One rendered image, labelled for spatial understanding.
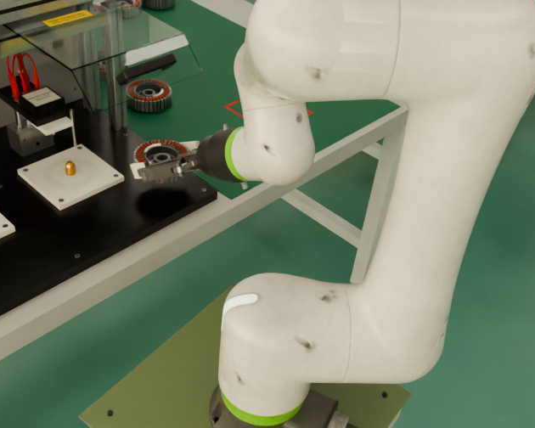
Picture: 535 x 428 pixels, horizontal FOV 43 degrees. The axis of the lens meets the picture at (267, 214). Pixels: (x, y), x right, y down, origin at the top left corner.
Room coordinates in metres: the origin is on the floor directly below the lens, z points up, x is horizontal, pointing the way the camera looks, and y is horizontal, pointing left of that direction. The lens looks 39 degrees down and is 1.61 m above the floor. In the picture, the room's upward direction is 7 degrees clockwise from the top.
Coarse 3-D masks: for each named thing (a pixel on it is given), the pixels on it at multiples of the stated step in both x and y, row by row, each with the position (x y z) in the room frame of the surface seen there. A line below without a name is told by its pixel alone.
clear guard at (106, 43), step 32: (96, 0) 1.27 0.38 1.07; (32, 32) 1.10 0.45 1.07; (64, 32) 1.11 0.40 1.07; (96, 32) 1.13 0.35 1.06; (128, 32) 1.14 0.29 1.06; (160, 32) 1.16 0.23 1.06; (64, 64) 1.00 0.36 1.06; (96, 64) 1.02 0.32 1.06; (128, 64) 1.05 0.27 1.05; (192, 64) 1.13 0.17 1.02; (96, 96) 0.97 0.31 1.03; (128, 96) 1.01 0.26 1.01
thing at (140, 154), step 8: (144, 144) 1.11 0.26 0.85; (152, 144) 1.11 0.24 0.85; (160, 144) 1.12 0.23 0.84; (168, 144) 1.12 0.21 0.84; (176, 144) 1.12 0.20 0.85; (136, 152) 1.08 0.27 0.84; (144, 152) 1.09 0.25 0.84; (152, 152) 1.11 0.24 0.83; (160, 152) 1.12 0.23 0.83; (168, 152) 1.12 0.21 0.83; (176, 152) 1.11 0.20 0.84; (184, 152) 1.10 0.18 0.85; (136, 160) 1.06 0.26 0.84; (144, 160) 1.05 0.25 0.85; (160, 160) 1.07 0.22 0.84; (184, 176) 1.06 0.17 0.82
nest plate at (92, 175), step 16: (80, 144) 1.17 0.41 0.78; (48, 160) 1.10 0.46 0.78; (64, 160) 1.11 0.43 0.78; (80, 160) 1.12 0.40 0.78; (96, 160) 1.12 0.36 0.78; (32, 176) 1.05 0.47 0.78; (48, 176) 1.05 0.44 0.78; (64, 176) 1.06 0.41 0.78; (80, 176) 1.07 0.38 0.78; (96, 176) 1.07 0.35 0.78; (112, 176) 1.08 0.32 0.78; (48, 192) 1.00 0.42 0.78; (64, 192) 1.01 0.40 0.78; (80, 192) 1.01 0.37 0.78; (96, 192) 1.03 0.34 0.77; (64, 208) 0.97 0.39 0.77
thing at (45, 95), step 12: (0, 96) 1.16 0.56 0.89; (12, 96) 1.15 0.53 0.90; (24, 96) 1.12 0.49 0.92; (36, 96) 1.12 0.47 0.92; (48, 96) 1.13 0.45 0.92; (60, 96) 1.13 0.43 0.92; (24, 108) 1.11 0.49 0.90; (36, 108) 1.08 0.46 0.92; (48, 108) 1.10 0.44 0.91; (60, 108) 1.12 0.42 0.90; (36, 120) 1.07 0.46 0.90; (48, 120) 1.09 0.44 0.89; (60, 120) 1.11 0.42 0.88; (48, 132) 1.07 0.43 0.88
